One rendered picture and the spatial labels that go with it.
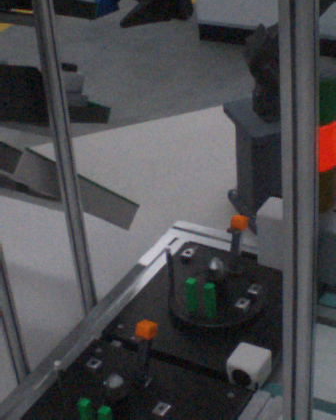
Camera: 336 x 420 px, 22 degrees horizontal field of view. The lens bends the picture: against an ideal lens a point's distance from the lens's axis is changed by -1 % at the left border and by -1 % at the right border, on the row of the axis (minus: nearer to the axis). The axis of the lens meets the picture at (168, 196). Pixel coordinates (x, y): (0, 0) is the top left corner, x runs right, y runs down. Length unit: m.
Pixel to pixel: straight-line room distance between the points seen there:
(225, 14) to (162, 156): 2.77
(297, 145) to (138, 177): 0.95
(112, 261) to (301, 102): 0.79
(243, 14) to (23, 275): 3.15
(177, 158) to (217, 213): 0.23
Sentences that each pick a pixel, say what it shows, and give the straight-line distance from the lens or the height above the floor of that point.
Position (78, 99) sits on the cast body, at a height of 1.22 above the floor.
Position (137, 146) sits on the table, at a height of 0.86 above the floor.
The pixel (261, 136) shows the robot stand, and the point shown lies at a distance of 1.48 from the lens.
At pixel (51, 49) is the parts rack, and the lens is 1.12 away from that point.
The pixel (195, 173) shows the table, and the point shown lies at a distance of 1.78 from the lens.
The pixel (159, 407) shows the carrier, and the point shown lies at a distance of 1.06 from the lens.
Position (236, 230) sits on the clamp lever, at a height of 1.07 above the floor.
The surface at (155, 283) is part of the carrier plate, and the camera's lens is 1.30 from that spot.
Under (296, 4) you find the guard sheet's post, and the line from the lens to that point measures 0.79.
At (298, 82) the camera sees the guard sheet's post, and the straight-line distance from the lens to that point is 0.82.
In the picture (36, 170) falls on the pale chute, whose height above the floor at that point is 1.18.
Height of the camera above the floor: 1.76
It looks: 32 degrees down
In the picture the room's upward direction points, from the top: 5 degrees counter-clockwise
